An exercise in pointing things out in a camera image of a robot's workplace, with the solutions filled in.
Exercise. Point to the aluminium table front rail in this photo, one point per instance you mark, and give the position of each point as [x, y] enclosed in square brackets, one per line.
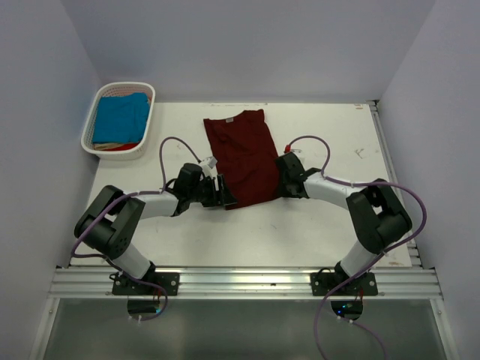
[245, 283]

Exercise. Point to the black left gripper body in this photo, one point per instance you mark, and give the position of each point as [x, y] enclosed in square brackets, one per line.
[204, 193]

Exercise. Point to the aluminium table right rail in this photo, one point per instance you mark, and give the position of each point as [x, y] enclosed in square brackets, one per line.
[411, 245]

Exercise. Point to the blue folded t shirt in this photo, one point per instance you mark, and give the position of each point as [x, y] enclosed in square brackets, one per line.
[121, 119]

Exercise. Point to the red folded t shirt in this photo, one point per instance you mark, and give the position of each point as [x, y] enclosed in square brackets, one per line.
[125, 147]

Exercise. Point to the white plastic laundry basket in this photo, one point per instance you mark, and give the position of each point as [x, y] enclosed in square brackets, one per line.
[120, 89]

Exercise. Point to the aluminium table rail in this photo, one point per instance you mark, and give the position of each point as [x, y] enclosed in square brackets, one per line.
[245, 283]
[411, 245]

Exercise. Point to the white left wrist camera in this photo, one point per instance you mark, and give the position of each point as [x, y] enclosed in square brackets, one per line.
[208, 165]

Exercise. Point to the beige folded t shirt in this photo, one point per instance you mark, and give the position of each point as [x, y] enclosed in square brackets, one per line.
[105, 146]

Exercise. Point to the dark red t shirt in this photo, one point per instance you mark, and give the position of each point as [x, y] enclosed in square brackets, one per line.
[246, 154]

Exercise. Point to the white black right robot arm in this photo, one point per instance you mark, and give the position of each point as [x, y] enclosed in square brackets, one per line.
[378, 217]

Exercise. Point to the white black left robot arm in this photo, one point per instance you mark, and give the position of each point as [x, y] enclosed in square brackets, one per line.
[109, 223]

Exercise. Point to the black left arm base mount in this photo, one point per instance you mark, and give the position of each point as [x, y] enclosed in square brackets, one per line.
[153, 283]

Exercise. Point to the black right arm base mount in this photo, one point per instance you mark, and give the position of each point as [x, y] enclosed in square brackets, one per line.
[326, 279]

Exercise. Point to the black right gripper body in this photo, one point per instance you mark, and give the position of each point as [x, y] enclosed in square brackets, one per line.
[284, 190]

